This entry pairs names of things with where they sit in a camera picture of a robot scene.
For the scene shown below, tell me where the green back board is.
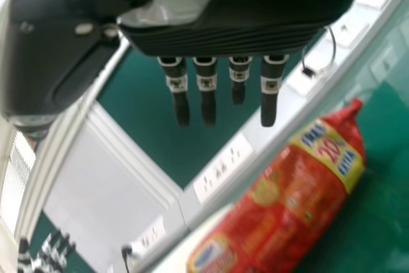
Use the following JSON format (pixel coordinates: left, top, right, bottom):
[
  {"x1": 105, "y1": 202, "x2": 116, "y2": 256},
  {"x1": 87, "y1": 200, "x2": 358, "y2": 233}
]
[{"x1": 95, "y1": 41, "x2": 268, "y2": 192}]

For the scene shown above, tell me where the white socket strip housing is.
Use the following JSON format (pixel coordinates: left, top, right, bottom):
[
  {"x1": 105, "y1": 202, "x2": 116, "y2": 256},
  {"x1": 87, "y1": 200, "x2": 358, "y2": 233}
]
[
  {"x1": 177, "y1": 0, "x2": 409, "y2": 232},
  {"x1": 121, "y1": 201, "x2": 208, "y2": 273}
]

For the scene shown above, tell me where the black power cable with plug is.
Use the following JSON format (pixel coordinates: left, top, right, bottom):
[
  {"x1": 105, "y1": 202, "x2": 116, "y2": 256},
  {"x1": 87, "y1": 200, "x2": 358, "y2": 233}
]
[{"x1": 121, "y1": 244, "x2": 134, "y2": 273}]

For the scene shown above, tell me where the perforated silver metal panel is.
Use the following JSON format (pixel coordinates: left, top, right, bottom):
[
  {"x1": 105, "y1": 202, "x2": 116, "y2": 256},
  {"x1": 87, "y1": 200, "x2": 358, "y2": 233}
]
[{"x1": 0, "y1": 132, "x2": 36, "y2": 232}]

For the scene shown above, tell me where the pale grey back board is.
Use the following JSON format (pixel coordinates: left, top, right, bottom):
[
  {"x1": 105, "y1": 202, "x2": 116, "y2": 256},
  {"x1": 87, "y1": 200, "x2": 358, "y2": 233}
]
[{"x1": 41, "y1": 103, "x2": 181, "y2": 226}]

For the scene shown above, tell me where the thin grey cable with plug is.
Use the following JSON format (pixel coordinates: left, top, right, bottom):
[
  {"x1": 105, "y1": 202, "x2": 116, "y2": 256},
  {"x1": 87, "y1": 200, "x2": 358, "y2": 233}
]
[{"x1": 300, "y1": 26, "x2": 337, "y2": 78}]

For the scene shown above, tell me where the red biscuit packet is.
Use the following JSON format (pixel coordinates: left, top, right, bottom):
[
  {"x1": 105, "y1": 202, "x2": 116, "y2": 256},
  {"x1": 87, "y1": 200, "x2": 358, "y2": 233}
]
[{"x1": 187, "y1": 98, "x2": 368, "y2": 273}]

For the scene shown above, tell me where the aluminium frame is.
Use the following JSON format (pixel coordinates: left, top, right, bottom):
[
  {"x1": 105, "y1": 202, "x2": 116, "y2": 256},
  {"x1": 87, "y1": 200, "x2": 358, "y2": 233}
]
[{"x1": 12, "y1": 39, "x2": 192, "y2": 273}]

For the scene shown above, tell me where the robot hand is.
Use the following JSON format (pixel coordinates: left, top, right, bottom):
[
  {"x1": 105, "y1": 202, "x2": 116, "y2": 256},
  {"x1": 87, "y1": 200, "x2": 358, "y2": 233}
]
[
  {"x1": 17, "y1": 230, "x2": 77, "y2": 273},
  {"x1": 0, "y1": 0, "x2": 375, "y2": 141}
]

